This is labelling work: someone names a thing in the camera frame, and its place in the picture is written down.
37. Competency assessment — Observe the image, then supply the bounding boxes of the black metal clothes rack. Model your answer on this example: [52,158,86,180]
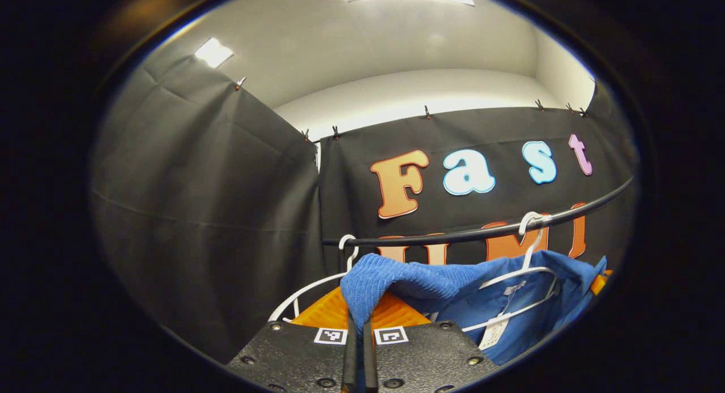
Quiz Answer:
[322,178,635,275]

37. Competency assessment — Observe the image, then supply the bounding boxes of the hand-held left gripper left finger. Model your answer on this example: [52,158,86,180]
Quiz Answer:
[225,285,360,393]

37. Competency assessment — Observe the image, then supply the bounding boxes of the white paper hang tag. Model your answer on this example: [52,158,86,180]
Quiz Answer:
[478,314,511,352]

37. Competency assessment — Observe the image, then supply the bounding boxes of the blue corduroy jacket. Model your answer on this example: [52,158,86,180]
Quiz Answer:
[340,250,608,366]

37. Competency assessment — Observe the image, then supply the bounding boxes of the white plastic clothes hanger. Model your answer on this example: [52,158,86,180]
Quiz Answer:
[267,234,360,324]
[460,211,561,333]

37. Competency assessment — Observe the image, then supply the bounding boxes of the row of black cloth clips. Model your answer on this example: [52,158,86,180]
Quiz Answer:
[235,76,590,142]

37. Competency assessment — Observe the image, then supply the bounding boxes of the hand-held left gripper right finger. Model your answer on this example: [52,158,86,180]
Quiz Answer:
[362,291,500,393]

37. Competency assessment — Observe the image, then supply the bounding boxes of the black backdrop cloth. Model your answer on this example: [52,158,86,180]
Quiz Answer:
[91,56,639,362]

